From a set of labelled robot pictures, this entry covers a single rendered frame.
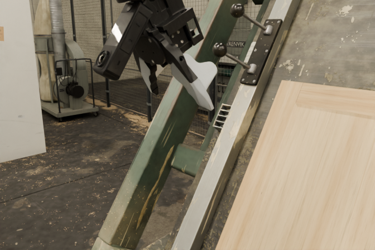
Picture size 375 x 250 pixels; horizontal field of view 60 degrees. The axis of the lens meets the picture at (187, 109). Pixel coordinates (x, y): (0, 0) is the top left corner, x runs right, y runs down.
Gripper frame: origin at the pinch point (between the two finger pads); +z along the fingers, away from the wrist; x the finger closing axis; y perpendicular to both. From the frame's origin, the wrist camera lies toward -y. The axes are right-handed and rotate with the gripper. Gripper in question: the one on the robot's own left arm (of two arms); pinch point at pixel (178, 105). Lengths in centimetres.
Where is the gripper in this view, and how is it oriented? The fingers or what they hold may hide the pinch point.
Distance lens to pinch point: 54.6
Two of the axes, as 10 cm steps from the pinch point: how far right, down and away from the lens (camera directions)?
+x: -6.3, -1.9, 7.5
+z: 3.6, 7.8, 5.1
